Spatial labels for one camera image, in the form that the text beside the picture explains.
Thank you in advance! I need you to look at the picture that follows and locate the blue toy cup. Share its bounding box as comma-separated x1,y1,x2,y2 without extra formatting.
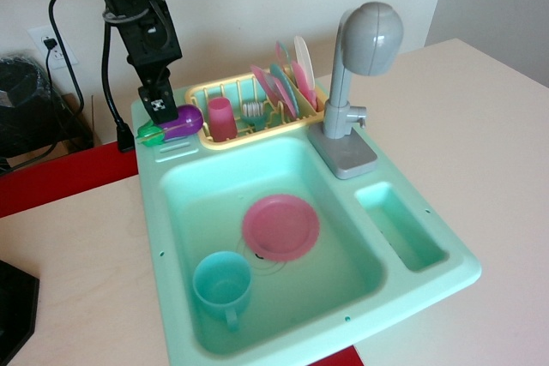
192,251,252,332

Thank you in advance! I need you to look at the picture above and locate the purple toy eggplant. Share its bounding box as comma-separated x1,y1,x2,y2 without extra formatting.
136,105,203,147

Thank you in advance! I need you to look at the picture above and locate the pink toy cup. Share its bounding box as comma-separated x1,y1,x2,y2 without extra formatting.
208,97,238,142

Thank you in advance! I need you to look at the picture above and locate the black object at left edge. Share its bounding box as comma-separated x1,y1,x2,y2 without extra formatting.
1,261,39,365

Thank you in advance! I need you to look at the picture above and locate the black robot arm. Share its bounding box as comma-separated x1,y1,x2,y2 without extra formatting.
103,0,182,124

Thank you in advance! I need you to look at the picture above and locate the mint green toy sink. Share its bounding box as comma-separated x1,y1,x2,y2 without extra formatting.
136,100,481,365

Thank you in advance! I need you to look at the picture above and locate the black bin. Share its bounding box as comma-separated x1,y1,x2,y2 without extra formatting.
1,56,70,171

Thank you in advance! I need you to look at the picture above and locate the pink toy plate in basin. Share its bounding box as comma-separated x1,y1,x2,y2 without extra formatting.
242,194,320,262

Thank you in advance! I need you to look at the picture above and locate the black power cable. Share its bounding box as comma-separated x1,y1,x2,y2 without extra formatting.
0,0,136,153

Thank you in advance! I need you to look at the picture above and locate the pink plate in rack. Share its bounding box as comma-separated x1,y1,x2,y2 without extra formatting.
250,65,297,120

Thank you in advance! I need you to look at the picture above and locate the white plate in rack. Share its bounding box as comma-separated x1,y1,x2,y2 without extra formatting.
293,35,316,90

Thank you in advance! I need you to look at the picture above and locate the white wall outlet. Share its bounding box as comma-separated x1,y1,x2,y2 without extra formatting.
27,25,79,69

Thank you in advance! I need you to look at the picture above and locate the gray toy faucet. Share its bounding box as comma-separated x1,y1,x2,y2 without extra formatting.
306,1,405,181

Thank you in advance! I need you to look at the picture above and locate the yellow dish rack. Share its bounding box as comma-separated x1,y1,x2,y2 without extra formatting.
181,73,328,150

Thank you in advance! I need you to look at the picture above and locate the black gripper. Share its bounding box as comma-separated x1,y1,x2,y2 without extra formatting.
118,0,182,124

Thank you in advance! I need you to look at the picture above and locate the teal plate in rack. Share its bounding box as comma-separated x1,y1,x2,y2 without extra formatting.
269,63,299,119

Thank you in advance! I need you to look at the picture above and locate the black plug in outlet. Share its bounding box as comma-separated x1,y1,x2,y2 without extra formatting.
43,38,57,51

